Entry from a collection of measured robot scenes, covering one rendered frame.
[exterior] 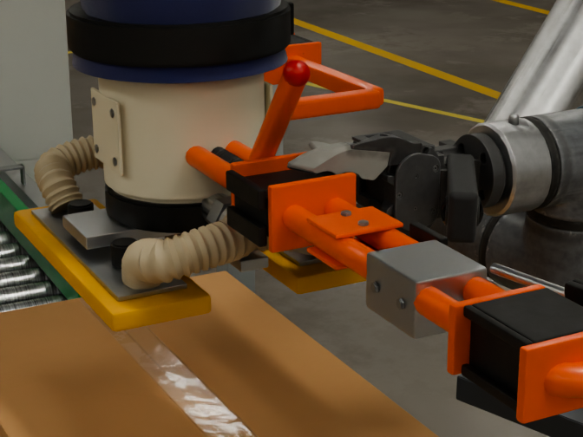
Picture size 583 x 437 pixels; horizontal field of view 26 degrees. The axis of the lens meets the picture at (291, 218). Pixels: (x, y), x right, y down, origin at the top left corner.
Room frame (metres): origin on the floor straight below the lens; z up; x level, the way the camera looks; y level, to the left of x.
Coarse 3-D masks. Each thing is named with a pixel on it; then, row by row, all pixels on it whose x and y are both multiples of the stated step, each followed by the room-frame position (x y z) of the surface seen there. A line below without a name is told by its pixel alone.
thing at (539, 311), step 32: (544, 288) 0.78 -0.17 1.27; (480, 320) 0.74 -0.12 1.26; (512, 320) 0.73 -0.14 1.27; (544, 320) 0.73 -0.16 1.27; (576, 320) 0.73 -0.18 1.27; (448, 352) 0.76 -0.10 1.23; (480, 352) 0.75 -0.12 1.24; (512, 352) 0.72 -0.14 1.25; (544, 352) 0.69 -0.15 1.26; (576, 352) 0.70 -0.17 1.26; (480, 384) 0.73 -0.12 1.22; (512, 384) 0.71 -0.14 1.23; (544, 416) 0.69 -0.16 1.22
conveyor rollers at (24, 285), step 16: (0, 224) 2.97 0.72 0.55; (0, 240) 2.87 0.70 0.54; (16, 240) 2.88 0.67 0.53; (0, 256) 2.77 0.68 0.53; (16, 256) 2.73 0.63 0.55; (0, 272) 2.68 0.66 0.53; (16, 272) 2.63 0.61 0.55; (32, 272) 2.64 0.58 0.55; (0, 288) 2.59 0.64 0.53; (16, 288) 2.54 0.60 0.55; (32, 288) 2.54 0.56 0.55; (48, 288) 2.55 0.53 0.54; (0, 304) 2.50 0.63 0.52; (16, 304) 2.44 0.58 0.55; (32, 304) 2.45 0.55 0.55
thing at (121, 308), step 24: (24, 216) 1.34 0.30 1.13; (48, 216) 1.32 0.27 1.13; (48, 240) 1.26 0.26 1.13; (72, 240) 1.24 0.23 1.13; (120, 240) 1.17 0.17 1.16; (72, 264) 1.19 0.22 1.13; (96, 264) 1.17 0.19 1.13; (120, 264) 1.16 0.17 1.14; (96, 288) 1.12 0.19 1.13; (120, 288) 1.11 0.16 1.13; (168, 288) 1.11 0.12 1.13; (192, 288) 1.12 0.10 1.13; (96, 312) 1.10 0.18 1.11; (120, 312) 1.07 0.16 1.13; (144, 312) 1.07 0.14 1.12; (168, 312) 1.08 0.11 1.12; (192, 312) 1.09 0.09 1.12
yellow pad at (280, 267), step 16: (272, 256) 1.21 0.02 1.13; (288, 256) 1.19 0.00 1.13; (304, 256) 1.19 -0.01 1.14; (272, 272) 1.19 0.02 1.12; (288, 272) 1.16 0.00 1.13; (304, 272) 1.16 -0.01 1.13; (320, 272) 1.16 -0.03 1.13; (336, 272) 1.17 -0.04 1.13; (352, 272) 1.17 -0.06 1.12; (304, 288) 1.15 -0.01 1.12; (320, 288) 1.16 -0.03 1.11
